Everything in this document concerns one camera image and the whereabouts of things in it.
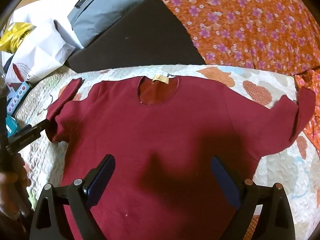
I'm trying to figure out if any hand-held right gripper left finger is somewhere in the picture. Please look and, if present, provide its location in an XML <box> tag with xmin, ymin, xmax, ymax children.
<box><xmin>29</xmin><ymin>154</ymin><xmax>116</xmax><ymax>240</ymax></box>

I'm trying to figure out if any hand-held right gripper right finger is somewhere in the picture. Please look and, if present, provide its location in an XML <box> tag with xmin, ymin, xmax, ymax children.
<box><xmin>211</xmin><ymin>156</ymin><xmax>303</xmax><ymax>240</ymax></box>

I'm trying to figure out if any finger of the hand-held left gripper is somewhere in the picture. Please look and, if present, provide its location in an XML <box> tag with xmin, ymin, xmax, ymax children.
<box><xmin>24</xmin><ymin>118</ymin><xmax>52</xmax><ymax>134</ymax></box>

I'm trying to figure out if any maroon short-sleeved shirt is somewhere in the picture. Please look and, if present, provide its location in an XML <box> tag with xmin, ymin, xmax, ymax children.
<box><xmin>46</xmin><ymin>75</ymin><xmax>317</xmax><ymax>240</ymax></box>

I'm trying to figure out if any person's left hand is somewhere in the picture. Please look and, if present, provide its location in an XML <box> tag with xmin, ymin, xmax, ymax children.
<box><xmin>0</xmin><ymin>152</ymin><xmax>31</xmax><ymax>215</ymax></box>

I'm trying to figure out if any teal box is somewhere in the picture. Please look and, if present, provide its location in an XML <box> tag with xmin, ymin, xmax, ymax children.
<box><xmin>5</xmin><ymin>116</ymin><xmax>20</xmax><ymax>138</ymax></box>

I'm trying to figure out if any blue box with coloured dots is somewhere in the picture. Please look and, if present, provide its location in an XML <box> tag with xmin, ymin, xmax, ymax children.
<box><xmin>6</xmin><ymin>81</ymin><xmax>32</xmax><ymax>115</ymax></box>

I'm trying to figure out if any quilted heart-print blanket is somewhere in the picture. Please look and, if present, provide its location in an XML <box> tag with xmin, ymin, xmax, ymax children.
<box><xmin>15</xmin><ymin>65</ymin><xmax>320</xmax><ymax>240</ymax></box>

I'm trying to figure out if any white paper bag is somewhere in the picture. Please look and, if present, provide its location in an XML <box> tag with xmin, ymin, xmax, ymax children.
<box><xmin>5</xmin><ymin>17</ymin><xmax>77</xmax><ymax>84</ymax></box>

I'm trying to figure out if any yellow plastic bag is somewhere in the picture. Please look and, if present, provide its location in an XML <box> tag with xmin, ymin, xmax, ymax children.
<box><xmin>0</xmin><ymin>22</ymin><xmax>37</xmax><ymax>54</ymax></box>

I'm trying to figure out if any white sheet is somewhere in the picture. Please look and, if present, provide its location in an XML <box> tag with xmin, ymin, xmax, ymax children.
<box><xmin>15</xmin><ymin>0</ymin><xmax>84</xmax><ymax>30</ymax></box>

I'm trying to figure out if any dark brown sheet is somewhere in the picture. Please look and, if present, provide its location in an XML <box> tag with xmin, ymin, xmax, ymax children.
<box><xmin>67</xmin><ymin>0</ymin><xmax>207</xmax><ymax>70</ymax></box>

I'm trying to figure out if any grey fabric bag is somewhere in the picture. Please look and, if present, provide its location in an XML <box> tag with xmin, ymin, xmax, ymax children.
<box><xmin>67</xmin><ymin>0</ymin><xmax>150</xmax><ymax>49</ymax></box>

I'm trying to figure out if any orange floral blanket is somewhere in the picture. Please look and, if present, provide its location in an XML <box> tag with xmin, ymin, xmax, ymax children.
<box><xmin>152</xmin><ymin>0</ymin><xmax>320</xmax><ymax>155</ymax></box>

